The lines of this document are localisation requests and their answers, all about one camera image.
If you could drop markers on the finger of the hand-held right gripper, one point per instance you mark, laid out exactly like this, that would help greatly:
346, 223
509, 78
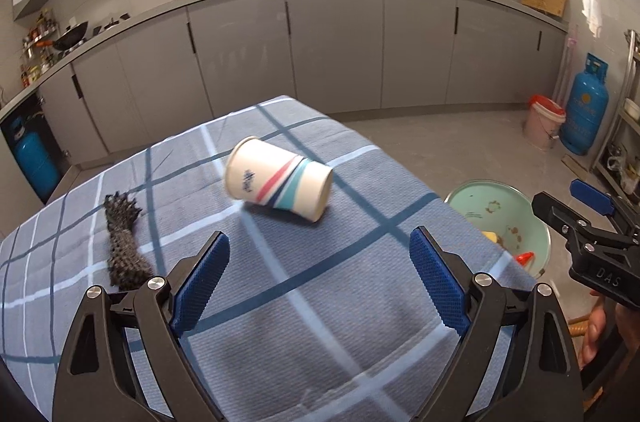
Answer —
592, 197
555, 212

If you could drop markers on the person's right hand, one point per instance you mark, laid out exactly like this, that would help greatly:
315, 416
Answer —
595, 327

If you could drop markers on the metal storage shelf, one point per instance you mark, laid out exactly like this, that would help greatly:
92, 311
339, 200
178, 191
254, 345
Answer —
631, 67

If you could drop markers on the blue plaid tablecloth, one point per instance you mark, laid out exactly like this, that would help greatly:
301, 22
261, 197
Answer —
325, 302

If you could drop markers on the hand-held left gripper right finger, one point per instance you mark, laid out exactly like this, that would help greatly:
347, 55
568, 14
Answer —
440, 284

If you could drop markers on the red plastic bag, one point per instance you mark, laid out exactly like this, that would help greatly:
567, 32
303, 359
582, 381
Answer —
525, 257

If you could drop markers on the striped paper cup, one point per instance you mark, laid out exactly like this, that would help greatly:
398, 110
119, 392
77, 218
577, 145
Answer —
260, 177

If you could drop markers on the spice rack with bottles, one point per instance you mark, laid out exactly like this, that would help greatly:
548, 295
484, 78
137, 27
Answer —
37, 47

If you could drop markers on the gas stove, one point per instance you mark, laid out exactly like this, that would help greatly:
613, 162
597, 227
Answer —
110, 25

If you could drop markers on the grey kitchen counter cabinets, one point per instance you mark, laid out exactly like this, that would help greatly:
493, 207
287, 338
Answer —
340, 42

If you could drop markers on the black wok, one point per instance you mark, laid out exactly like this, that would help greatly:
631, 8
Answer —
70, 35

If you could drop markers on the yellow scrap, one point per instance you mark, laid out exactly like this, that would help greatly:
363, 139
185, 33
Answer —
492, 237

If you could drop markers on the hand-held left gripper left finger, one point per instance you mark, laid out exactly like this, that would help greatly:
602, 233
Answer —
200, 284

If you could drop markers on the green enamel basin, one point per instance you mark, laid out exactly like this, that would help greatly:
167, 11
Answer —
500, 207

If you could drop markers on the white bucket with red lid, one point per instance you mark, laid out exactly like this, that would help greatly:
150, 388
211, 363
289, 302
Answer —
542, 127

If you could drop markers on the dark mesh scrubber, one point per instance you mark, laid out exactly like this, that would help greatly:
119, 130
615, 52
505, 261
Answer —
122, 242

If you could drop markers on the blue gas cylinder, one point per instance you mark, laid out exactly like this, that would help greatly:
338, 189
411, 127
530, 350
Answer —
35, 162
582, 112

